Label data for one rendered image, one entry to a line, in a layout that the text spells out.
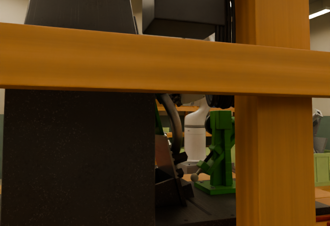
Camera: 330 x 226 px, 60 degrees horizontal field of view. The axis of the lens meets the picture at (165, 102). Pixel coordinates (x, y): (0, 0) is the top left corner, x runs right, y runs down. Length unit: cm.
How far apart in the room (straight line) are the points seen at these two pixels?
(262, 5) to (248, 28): 5
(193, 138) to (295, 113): 97
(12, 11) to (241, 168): 640
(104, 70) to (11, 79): 13
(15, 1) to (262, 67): 648
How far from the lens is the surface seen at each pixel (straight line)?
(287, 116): 65
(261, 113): 61
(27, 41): 46
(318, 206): 94
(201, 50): 50
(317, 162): 174
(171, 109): 81
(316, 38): 959
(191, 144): 158
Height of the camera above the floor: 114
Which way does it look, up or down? 4 degrees up
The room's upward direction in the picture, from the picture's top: straight up
